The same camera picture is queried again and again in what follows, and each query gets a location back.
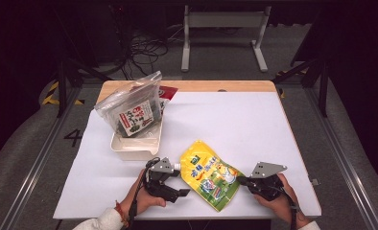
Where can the aluminium floor rail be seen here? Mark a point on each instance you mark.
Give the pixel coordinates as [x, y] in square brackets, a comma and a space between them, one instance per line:
[347, 166]
[40, 159]

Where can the person's right hand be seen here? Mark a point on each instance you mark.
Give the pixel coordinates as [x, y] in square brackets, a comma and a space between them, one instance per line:
[283, 207]

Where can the person's left hand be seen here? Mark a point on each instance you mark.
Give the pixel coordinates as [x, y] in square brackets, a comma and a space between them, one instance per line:
[139, 201]

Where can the yellow black hazard tape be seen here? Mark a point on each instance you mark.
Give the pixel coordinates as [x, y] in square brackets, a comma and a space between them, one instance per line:
[51, 92]
[282, 93]

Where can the red snack packet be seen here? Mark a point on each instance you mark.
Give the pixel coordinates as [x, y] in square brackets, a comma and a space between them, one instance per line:
[168, 92]

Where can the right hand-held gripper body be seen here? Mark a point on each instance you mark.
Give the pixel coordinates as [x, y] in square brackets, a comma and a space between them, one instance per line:
[267, 182]

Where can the yellow spout pouch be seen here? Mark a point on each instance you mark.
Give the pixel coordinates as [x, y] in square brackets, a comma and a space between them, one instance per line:
[209, 179]

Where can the black metal stand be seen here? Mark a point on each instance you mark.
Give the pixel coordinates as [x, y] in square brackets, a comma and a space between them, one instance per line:
[323, 86]
[61, 86]

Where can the white plastic container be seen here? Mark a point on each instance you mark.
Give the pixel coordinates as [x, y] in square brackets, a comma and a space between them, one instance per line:
[136, 148]

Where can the clear bag of dried seaweed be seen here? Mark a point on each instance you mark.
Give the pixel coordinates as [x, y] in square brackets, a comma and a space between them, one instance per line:
[132, 105]

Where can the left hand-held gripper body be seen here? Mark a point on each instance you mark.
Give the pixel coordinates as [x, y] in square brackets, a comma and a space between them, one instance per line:
[160, 182]

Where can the white table mat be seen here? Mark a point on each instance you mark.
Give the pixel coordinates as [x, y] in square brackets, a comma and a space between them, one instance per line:
[225, 121]

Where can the white metal desk frame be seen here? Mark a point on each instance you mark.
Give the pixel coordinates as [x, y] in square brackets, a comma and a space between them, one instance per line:
[225, 19]

